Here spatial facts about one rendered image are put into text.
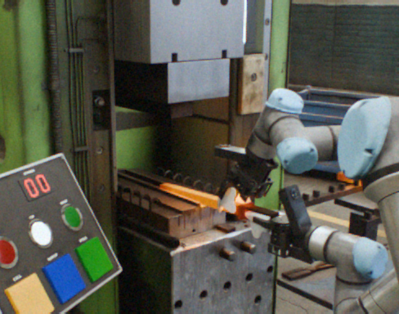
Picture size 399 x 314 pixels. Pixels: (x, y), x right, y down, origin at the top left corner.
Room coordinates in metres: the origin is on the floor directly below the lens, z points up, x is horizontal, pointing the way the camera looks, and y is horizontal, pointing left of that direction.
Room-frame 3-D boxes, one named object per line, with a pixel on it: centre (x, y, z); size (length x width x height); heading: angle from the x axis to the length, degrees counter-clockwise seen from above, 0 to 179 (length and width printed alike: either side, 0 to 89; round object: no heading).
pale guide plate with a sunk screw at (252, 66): (1.81, -0.22, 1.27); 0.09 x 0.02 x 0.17; 129
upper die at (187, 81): (1.67, 0.07, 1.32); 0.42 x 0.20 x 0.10; 39
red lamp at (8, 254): (0.97, 0.30, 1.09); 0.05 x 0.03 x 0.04; 129
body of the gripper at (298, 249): (1.28, -0.27, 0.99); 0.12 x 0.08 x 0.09; 39
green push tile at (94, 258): (1.13, 0.17, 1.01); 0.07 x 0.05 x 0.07; 154
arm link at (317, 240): (1.22, -0.33, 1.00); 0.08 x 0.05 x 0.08; 129
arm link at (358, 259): (1.16, -0.37, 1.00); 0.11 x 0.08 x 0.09; 39
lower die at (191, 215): (1.67, 0.07, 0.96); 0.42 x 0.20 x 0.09; 39
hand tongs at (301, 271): (1.83, -0.59, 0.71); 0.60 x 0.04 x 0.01; 122
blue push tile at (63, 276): (1.04, 0.21, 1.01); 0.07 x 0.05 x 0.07; 154
